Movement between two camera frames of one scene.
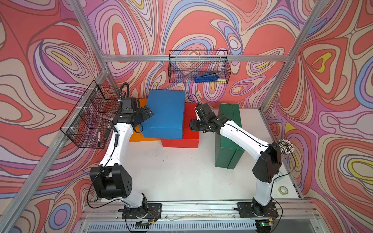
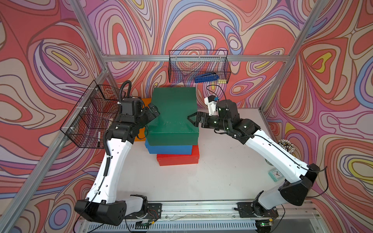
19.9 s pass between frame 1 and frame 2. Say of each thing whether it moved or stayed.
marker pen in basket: stayed
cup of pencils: stayed
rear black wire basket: stayed
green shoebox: moved
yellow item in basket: stayed
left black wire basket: stayed
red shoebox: moved
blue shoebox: moved
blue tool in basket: stayed
